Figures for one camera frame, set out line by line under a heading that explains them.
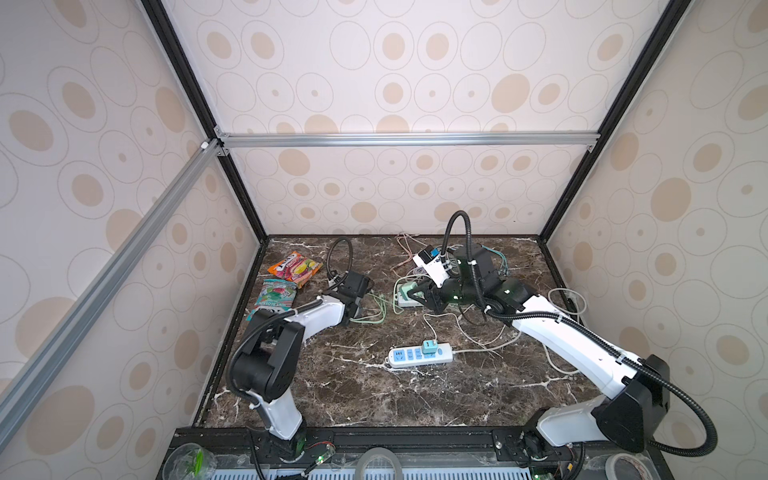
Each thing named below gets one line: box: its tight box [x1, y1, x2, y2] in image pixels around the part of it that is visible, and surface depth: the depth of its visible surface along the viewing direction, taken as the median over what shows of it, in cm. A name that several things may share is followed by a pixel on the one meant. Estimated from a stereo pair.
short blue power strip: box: [388, 343, 454, 367], surface depth 88 cm
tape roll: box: [605, 453, 653, 480], surface depth 71 cm
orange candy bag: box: [267, 251, 323, 289], surface depth 108 cm
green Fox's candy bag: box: [245, 279, 298, 322], surface depth 102 cm
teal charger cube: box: [422, 339, 438, 355], surface depth 85 cm
